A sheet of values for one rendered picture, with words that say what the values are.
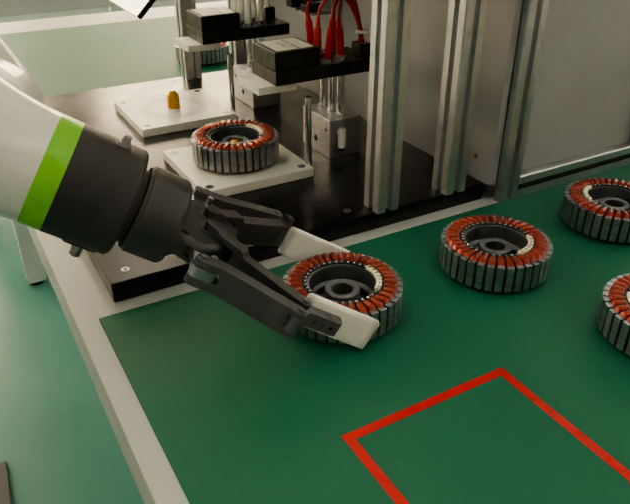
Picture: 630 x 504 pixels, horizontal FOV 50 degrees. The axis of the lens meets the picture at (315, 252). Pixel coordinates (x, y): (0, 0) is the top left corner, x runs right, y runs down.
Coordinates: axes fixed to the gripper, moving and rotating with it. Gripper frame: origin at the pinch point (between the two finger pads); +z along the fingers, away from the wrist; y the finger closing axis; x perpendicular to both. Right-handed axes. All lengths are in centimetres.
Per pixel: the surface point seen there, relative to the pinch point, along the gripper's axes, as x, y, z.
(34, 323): -99, -111, -16
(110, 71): -17, -89, -24
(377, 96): 14.6, -17.3, -0.1
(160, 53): -13, -102, -16
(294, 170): 0.2, -26.5, -0.9
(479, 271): 7.1, -1.0, 12.1
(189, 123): -6.7, -47.0, -12.1
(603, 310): 11.4, 7.0, 19.6
